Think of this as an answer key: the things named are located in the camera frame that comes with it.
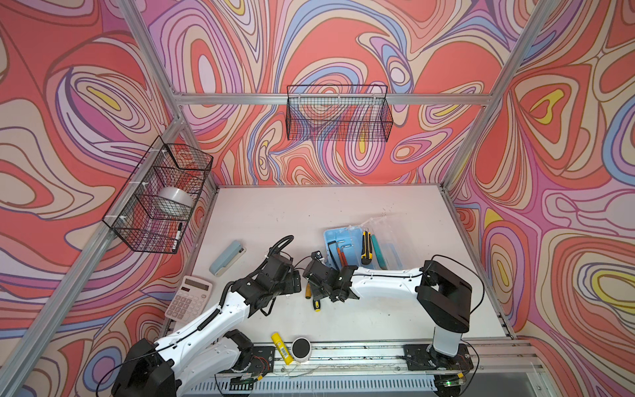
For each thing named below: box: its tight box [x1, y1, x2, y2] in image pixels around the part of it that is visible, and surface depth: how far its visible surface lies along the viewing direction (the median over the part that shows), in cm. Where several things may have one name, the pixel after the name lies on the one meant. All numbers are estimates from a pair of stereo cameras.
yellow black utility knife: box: [360, 230, 373, 266], surface depth 90 cm
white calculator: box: [164, 275, 213, 322], surface depth 86 cm
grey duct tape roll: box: [157, 186, 195, 216], surface depth 74 cm
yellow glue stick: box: [271, 331, 294, 366], surface depth 75 cm
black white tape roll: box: [291, 336, 312, 364], surface depth 73 cm
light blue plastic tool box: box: [323, 227, 363, 271], surface depth 97 cm
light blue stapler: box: [208, 239, 247, 278], surface depth 93 cm
